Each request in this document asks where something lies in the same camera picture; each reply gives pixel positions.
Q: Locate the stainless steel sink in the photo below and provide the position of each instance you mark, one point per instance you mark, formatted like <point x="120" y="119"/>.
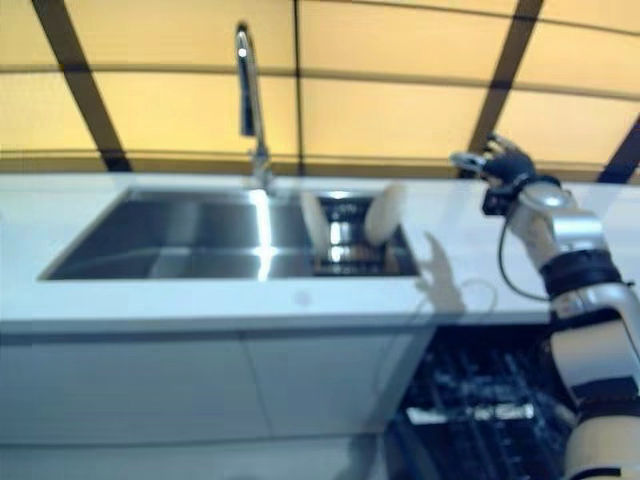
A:
<point x="190" y="235"/>

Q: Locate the black dish drying rack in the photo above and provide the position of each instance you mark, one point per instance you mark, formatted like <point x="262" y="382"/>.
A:
<point x="350" y="250"/>

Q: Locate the open dishwasher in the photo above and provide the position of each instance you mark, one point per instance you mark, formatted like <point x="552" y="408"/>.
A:
<point x="450" y="435"/>

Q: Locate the white cabinet door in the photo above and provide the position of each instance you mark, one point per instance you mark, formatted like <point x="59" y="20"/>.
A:
<point x="130" y="390"/>
<point x="340" y="380"/>

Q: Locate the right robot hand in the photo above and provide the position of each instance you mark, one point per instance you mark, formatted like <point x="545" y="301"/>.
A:
<point x="507" y="165"/>

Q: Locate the white ceramic plate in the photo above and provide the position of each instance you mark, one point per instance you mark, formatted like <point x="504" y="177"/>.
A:
<point x="384" y="212"/>
<point x="316" y="217"/>

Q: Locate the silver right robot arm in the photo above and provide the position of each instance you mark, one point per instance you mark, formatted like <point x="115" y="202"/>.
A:
<point x="575" y="235"/>

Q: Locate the chrome kitchen faucet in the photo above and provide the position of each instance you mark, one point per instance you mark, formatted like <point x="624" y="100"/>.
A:
<point x="252" y="110"/>

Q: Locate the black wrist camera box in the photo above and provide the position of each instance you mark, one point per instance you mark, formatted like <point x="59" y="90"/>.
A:
<point x="500" y="199"/>

